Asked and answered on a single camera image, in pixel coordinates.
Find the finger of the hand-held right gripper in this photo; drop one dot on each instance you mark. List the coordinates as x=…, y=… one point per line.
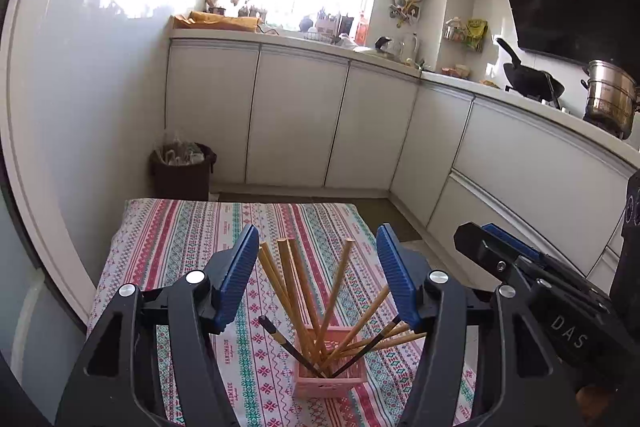
x=510, y=238
x=480, y=247

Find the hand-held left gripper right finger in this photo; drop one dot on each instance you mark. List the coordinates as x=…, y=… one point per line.
x=397, y=277

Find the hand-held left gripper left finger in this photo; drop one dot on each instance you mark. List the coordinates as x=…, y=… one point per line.
x=235, y=277

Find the set of wooden chopsticks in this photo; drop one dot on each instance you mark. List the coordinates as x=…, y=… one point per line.
x=288, y=264

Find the black chopstick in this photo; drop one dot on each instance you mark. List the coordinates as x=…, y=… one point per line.
x=282, y=338
x=370, y=345

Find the pink perforated chopstick holder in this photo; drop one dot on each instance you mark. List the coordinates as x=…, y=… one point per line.
x=330, y=387

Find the person's right hand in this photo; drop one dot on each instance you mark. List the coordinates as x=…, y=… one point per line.
x=595, y=399

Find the patterned striped tablecloth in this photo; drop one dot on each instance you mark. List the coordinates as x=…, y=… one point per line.
x=175, y=232

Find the brown trash bin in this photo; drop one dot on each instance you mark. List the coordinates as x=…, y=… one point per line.
x=180, y=179

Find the black wok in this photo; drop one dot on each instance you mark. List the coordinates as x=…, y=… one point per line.
x=530, y=82

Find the white kitchen base cabinets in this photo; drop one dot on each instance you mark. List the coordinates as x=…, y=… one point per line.
x=300, y=117

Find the stainless steel pot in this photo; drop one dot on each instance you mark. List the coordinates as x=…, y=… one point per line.
x=610, y=97

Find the yellow green bag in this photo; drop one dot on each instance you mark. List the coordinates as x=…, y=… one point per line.
x=476, y=34

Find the white kettle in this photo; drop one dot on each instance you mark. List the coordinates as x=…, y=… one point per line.
x=410, y=49

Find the white glossy door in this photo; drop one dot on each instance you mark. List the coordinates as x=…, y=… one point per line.
x=100, y=107

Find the red bottle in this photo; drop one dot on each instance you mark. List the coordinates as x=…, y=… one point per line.
x=362, y=29

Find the water heater pipes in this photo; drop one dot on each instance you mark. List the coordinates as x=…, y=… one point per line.
x=405, y=7

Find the brown paper package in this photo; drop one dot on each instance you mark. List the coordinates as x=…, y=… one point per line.
x=215, y=22

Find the knife block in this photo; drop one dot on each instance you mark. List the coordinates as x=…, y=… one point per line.
x=327, y=24

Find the wall rack with metal bowl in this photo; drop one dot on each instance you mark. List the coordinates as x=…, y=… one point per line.
x=454, y=31

